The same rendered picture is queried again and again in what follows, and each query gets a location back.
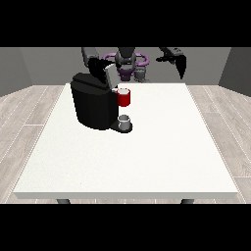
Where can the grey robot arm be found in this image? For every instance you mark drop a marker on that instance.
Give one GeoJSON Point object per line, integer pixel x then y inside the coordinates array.
{"type": "Point", "coordinates": [89, 54]}
{"type": "Point", "coordinates": [172, 50]}

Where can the grey robot trunk, purple rings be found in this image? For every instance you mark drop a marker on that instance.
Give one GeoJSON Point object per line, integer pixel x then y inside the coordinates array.
{"type": "Point", "coordinates": [125, 60]}

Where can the dark table leg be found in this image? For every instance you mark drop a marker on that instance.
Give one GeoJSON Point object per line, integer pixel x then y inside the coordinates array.
{"type": "Point", "coordinates": [187, 201]}
{"type": "Point", "coordinates": [63, 201]}

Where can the small grey coffee pod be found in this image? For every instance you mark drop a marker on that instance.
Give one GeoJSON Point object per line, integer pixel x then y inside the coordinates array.
{"type": "Point", "coordinates": [140, 75]}

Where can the pale grey machine lid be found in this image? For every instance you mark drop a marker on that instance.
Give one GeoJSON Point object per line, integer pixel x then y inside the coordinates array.
{"type": "Point", "coordinates": [109, 77]}

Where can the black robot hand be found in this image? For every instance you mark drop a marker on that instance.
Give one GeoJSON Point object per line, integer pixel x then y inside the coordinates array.
{"type": "Point", "coordinates": [97, 68]}
{"type": "Point", "coordinates": [181, 63]}

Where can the small grey cup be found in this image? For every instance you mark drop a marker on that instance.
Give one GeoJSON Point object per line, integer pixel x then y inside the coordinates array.
{"type": "Point", "coordinates": [124, 122]}

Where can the red pod holder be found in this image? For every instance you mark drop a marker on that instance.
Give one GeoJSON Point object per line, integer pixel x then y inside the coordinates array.
{"type": "Point", "coordinates": [124, 98]}

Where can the black coffee machine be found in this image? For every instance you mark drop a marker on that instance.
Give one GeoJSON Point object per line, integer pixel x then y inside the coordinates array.
{"type": "Point", "coordinates": [93, 104]}

